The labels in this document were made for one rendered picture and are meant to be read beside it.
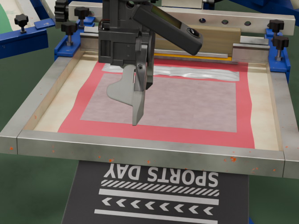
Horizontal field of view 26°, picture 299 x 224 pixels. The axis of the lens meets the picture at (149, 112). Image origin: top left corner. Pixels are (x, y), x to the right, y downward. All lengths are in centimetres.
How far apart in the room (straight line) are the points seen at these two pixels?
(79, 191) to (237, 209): 40
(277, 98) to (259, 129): 11
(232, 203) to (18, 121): 59
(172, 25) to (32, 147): 42
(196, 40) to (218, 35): 76
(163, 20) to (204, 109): 54
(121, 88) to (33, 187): 201
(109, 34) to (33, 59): 270
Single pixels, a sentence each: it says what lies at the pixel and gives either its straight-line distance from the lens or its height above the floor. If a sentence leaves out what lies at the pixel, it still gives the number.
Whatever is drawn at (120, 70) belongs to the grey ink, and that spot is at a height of 114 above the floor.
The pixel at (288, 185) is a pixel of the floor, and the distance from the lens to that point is 300.
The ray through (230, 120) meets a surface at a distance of 145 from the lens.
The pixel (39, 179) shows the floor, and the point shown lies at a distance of 300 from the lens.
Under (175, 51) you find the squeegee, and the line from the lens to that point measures 176.
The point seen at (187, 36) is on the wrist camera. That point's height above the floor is 162.
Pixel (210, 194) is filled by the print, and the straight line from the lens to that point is 165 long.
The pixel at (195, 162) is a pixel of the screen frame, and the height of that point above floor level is 130.
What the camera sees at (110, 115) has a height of 122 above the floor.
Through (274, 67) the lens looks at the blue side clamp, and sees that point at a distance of 167.
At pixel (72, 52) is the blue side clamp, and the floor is 118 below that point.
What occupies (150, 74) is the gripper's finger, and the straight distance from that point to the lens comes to 110.
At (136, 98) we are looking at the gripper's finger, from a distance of 98.
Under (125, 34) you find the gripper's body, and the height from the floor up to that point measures 162.
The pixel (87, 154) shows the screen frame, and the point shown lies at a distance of 125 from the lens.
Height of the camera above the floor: 218
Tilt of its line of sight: 42 degrees down
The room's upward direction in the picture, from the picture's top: straight up
